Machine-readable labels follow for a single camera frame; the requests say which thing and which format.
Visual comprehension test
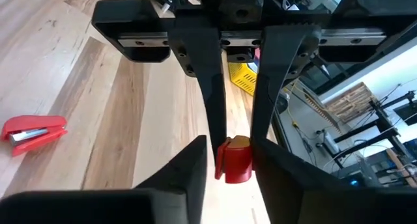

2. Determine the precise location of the red mini stapler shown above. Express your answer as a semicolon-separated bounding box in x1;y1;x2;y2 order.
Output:
1;115;68;158
214;135;253;185

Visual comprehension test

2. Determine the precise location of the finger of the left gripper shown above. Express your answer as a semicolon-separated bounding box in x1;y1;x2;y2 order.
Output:
167;27;228;156
250;23;323;140

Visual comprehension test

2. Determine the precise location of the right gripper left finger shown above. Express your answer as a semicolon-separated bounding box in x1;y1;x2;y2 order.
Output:
129;134;209;224

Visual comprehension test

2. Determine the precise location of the wooden slat panel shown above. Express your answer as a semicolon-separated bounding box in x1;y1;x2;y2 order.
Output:
324;81;378;124

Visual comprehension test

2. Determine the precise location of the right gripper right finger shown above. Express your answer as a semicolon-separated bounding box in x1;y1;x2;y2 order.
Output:
252;137;359;224

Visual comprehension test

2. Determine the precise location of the yellow extension cable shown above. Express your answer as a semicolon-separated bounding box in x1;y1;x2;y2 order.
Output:
285;82;300;129

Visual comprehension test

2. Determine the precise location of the yellow plastic basket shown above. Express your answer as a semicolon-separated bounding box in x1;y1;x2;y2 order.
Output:
227;61;258;97

